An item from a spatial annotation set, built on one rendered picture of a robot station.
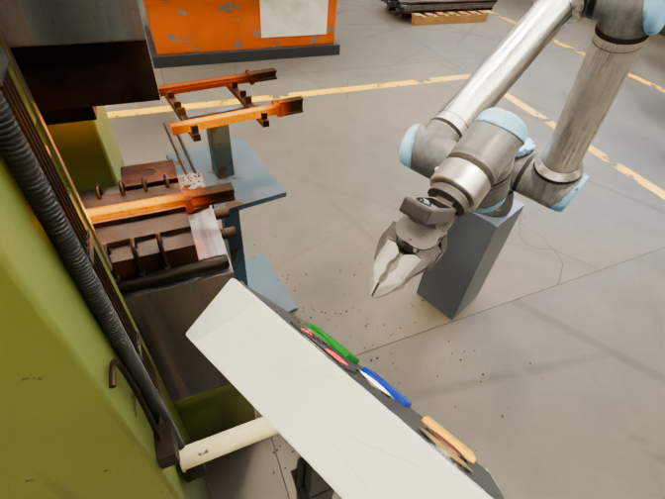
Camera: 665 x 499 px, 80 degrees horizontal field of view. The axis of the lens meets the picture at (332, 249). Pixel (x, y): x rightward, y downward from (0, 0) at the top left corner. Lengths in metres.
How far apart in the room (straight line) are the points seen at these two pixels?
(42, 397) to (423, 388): 1.46
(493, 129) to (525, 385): 1.42
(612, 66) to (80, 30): 1.10
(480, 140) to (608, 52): 0.59
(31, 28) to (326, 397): 0.49
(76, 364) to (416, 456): 0.35
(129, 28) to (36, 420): 0.46
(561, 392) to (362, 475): 1.70
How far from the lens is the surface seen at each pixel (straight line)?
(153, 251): 0.83
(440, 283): 1.92
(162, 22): 4.36
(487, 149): 0.69
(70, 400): 0.56
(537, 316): 2.23
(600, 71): 1.26
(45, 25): 0.58
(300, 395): 0.39
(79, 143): 1.09
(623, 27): 1.20
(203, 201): 0.91
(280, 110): 1.30
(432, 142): 0.85
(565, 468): 1.88
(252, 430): 0.96
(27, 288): 0.42
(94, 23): 0.57
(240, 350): 0.42
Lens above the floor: 1.54
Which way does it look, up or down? 45 degrees down
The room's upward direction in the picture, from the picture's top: 6 degrees clockwise
